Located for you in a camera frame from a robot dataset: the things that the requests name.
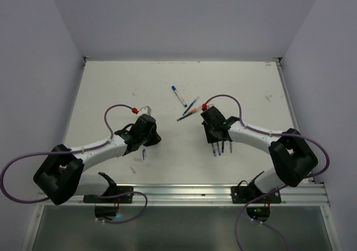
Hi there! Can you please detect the blue clear gel pen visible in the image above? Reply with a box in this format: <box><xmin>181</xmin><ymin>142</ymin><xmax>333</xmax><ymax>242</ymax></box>
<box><xmin>211</xmin><ymin>143</ymin><xmax>217</xmax><ymax>157</ymax></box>

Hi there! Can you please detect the blue cap marker pen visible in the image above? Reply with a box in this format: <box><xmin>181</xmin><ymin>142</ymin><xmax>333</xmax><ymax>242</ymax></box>
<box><xmin>171</xmin><ymin>85</ymin><xmax>187</xmax><ymax>108</ymax></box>

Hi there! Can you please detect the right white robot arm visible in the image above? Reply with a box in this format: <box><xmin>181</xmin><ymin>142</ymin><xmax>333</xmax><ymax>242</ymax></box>
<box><xmin>201</xmin><ymin>106</ymin><xmax>318</xmax><ymax>202</ymax></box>

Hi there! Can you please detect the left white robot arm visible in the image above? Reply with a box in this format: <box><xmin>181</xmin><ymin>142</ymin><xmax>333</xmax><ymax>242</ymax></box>
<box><xmin>33</xmin><ymin>114</ymin><xmax>161</xmax><ymax>205</ymax></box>

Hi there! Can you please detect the orange gel pen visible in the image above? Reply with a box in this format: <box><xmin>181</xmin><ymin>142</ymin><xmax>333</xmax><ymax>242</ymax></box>
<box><xmin>187</xmin><ymin>105</ymin><xmax>202</xmax><ymax>115</ymax></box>

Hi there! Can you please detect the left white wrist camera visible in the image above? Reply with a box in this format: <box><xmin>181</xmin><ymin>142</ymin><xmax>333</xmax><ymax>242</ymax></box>
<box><xmin>138</xmin><ymin>106</ymin><xmax>152</xmax><ymax>116</ymax></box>

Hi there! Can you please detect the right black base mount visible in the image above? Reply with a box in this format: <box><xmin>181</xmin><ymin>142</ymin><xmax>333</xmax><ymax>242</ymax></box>
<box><xmin>230</xmin><ymin>171</ymin><xmax>282</xmax><ymax>223</ymax></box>

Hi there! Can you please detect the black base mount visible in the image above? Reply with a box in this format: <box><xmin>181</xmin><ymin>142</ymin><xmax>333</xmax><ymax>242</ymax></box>
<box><xmin>230</xmin><ymin>171</ymin><xmax>282</xmax><ymax>223</ymax></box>
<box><xmin>83</xmin><ymin>172</ymin><xmax>137</xmax><ymax>224</ymax></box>

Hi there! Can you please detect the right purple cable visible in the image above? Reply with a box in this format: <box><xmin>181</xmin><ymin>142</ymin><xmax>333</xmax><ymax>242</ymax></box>
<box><xmin>201</xmin><ymin>94</ymin><xmax>331</xmax><ymax>251</ymax></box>

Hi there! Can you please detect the purple cable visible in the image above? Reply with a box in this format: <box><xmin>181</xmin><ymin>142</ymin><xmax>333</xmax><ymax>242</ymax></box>
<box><xmin>201</xmin><ymin>94</ymin><xmax>331</xmax><ymax>251</ymax></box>
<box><xmin>0</xmin><ymin>104</ymin><xmax>148</xmax><ymax>224</ymax></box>

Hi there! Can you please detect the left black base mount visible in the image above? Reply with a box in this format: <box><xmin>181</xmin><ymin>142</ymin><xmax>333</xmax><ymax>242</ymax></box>
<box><xmin>83</xmin><ymin>172</ymin><xmax>137</xmax><ymax>224</ymax></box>

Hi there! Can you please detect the aluminium front rail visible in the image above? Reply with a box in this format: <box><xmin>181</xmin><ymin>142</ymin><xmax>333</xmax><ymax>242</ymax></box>
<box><xmin>35</xmin><ymin>181</ymin><xmax>329</xmax><ymax>207</ymax></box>

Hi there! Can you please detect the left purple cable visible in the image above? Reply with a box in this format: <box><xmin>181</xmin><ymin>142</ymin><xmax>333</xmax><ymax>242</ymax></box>
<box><xmin>0</xmin><ymin>104</ymin><xmax>148</xmax><ymax>224</ymax></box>

